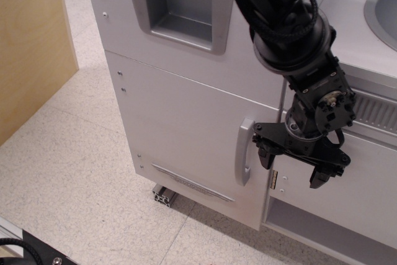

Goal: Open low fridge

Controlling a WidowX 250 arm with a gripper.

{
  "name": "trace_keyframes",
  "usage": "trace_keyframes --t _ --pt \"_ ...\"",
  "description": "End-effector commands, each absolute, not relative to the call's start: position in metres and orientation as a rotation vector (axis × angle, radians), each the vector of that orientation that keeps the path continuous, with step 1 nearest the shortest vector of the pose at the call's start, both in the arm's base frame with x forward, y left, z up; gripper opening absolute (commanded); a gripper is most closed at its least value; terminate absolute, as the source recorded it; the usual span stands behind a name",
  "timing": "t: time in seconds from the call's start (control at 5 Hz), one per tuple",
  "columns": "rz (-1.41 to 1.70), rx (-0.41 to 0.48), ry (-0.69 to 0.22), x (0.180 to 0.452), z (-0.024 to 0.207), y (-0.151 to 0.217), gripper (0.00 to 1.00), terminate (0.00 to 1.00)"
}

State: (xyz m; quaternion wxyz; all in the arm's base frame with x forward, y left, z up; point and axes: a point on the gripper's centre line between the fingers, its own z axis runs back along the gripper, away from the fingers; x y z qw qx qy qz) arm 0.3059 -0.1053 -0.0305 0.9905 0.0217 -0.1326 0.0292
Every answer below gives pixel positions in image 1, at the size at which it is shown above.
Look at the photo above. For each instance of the plywood panel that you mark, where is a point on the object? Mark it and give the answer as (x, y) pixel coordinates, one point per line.
(37, 58)

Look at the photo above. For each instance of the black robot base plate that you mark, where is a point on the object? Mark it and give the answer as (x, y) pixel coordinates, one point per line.
(34, 251)

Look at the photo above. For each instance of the grey round sink basin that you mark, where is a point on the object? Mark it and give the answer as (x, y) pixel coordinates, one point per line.
(380, 16)

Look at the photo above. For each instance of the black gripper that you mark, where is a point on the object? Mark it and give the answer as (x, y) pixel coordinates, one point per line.
(328, 159)

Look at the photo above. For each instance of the grey fridge door handle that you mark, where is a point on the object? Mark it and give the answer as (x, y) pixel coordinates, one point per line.
(241, 169)

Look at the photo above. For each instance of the grey ribbed oven handle panel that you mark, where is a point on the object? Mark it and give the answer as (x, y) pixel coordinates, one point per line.
(375, 111)

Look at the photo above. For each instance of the white oven door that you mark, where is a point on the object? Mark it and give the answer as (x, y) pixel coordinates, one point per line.
(363, 199)

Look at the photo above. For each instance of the aluminium extrusion profile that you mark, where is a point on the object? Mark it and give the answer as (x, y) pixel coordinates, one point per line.
(164, 195)

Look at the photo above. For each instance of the grey ice dispenser recess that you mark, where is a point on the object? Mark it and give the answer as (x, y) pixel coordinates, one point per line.
(202, 24)

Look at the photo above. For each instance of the white low fridge door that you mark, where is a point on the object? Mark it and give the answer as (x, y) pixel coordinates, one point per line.
(182, 135)

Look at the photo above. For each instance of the brass lower door hinge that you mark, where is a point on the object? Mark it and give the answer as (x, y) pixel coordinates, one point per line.
(274, 179)

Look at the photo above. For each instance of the white upper fridge door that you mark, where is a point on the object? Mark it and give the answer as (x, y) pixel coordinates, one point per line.
(236, 71)

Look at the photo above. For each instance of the white kitchen counter unit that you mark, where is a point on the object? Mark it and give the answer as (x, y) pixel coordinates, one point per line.
(370, 66)

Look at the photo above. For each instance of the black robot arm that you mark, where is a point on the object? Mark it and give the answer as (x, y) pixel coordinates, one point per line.
(293, 38)

